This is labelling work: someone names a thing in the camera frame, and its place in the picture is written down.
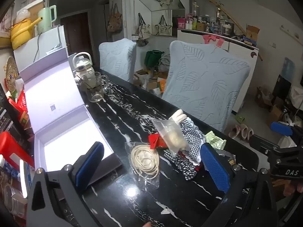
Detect pale green lace cloth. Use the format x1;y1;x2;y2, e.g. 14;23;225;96
205;131;227;150

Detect glass mug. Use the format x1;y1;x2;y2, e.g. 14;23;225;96
85;72;110;103

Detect yellow pot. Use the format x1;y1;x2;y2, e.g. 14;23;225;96
10;18;44;50

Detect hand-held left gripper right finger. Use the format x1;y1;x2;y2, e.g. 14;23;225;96
200;143;277;227

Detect brown tote bag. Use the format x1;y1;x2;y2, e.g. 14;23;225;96
108;3;123;34

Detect plush doll with checkered dress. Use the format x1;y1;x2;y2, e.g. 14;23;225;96
163;109;206;181

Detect red snack packets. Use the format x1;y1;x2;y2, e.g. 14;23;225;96
9;87;28;133

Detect green bag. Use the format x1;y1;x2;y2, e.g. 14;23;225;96
145;50;165;67

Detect red gold-patterned packet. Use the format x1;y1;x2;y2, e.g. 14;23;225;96
148;134;168;150

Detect red plastic container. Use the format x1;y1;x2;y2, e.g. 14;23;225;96
0;131;35;168

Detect white fridge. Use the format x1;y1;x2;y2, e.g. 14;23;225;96
13;25;69;71

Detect cream cord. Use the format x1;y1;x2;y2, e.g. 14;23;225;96
124;141;161;191

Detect bamboo pole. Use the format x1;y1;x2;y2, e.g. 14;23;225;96
189;0;264;61

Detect clear zip bag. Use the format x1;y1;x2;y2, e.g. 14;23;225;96
151;118;191;158

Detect white tote bag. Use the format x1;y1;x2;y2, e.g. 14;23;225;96
138;13;151;40
157;15;172;36

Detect open cardboard box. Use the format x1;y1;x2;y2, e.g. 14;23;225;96
246;25;260;42

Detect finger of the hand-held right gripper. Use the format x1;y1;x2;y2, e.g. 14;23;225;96
251;134;278;155
270;121;303;138

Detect woven round tray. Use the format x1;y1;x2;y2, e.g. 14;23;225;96
5;55;20;95

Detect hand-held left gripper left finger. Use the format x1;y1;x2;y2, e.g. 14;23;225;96
27;141;105;227

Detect person's right hand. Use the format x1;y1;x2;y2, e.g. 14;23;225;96
284;180;303;197

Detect row of bottles and jars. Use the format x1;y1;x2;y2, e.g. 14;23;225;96
177;0;235;35

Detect pale green kettle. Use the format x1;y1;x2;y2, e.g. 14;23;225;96
37;5;57;35

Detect white water jug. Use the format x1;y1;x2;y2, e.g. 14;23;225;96
72;52;96;86

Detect black kettle cable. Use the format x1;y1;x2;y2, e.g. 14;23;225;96
33;32;42;62

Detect brown cardboard box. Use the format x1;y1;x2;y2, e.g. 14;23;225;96
269;104;285;126
257;86;275;109

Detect large chair with leaf-pattern cover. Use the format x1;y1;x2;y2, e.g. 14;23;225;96
162;40;251;133

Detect silver foil packet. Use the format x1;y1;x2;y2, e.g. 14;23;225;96
215;149;236;166

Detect black speaker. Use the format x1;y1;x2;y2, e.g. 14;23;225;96
272;74;292;100

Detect pile of boxes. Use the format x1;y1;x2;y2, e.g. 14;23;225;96
134;66;169;95

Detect small chair with leaf-pattern cover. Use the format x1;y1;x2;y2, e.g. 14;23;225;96
98;38;137;83

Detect brown door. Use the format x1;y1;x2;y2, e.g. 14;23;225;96
60;12;91;55

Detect lavender gift box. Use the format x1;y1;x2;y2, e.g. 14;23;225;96
18;47;122;187

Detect white plastic bag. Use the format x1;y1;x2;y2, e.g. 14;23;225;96
290;85;303;111

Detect blue water jug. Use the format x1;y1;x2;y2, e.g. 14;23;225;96
283;57;295;81

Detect pink cloth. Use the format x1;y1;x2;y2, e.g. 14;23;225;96
202;34;224;49

